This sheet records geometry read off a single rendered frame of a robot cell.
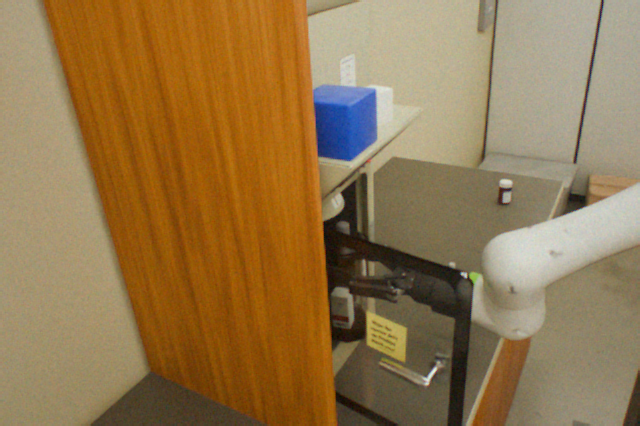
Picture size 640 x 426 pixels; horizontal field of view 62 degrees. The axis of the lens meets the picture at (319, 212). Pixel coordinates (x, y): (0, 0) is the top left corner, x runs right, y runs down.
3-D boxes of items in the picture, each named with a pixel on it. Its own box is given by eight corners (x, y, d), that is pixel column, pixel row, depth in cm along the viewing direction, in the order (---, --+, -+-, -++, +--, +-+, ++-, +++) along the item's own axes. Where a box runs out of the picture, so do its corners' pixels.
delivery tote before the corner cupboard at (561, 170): (469, 215, 373) (472, 172, 358) (487, 191, 404) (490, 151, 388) (561, 233, 344) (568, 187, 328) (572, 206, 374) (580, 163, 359)
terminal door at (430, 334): (320, 389, 109) (305, 220, 91) (458, 464, 92) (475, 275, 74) (318, 391, 109) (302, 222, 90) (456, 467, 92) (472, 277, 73)
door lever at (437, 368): (393, 353, 90) (393, 341, 89) (445, 376, 84) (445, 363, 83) (376, 372, 86) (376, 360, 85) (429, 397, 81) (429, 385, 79)
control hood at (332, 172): (291, 212, 90) (286, 157, 85) (373, 147, 114) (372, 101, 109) (352, 225, 84) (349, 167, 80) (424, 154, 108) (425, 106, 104)
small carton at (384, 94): (354, 122, 98) (353, 90, 95) (372, 115, 101) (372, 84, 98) (375, 127, 95) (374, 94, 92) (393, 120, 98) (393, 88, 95)
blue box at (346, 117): (296, 153, 86) (291, 99, 82) (326, 134, 93) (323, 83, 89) (350, 162, 81) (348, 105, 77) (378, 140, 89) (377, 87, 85)
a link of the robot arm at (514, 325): (534, 360, 94) (550, 311, 100) (539, 321, 85) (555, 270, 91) (458, 334, 101) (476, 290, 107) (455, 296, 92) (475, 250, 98)
